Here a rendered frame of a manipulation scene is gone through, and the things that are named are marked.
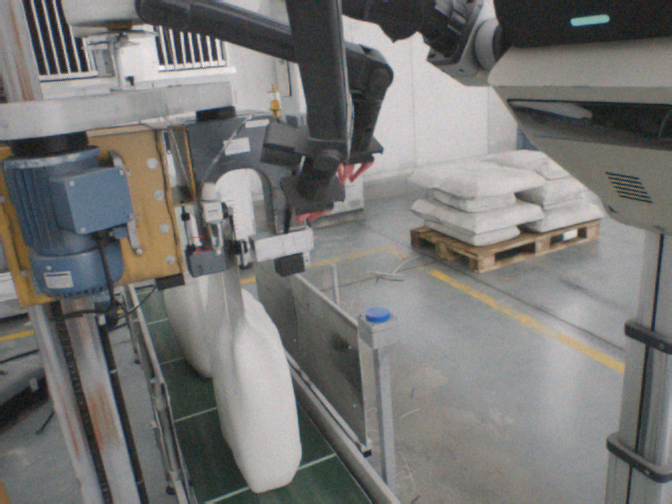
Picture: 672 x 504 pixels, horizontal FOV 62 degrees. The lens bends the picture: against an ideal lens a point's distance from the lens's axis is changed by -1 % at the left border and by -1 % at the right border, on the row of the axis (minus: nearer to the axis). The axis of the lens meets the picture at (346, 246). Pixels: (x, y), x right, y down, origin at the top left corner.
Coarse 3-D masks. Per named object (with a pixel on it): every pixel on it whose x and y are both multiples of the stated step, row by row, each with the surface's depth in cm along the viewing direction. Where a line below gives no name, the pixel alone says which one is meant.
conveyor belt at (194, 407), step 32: (160, 320) 256; (160, 352) 226; (192, 384) 201; (192, 416) 182; (192, 448) 166; (224, 448) 165; (320, 448) 162; (192, 480) 153; (224, 480) 152; (320, 480) 149; (352, 480) 148
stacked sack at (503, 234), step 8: (424, 224) 435; (432, 224) 425; (440, 224) 416; (440, 232) 419; (448, 232) 408; (456, 232) 399; (496, 232) 390; (504, 232) 392; (512, 232) 395; (464, 240) 392; (472, 240) 384; (480, 240) 384; (488, 240) 385; (496, 240) 389
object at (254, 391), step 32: (224, 288) 151; (224, 320) 141; (256, 320) 138; (224, 352) 137; (256, 352) 134; (224, 384) 140; (256, 384) 134; (288, 384) 139; (224, 416) 149; (256, 416) 136; (288, 416) 141; (256, 448) 139; (288, 448) 143; (256, 480) 143; (288, 480) 148
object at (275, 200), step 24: (192, 120) 128; (216, 120) 118; (240, 120) 119; (192, 144) 116; (216, 144) 118; (192, 168) 118; (216, 168) 120; (240, 168) 122; (264, 168) 124; (264, 192) 131
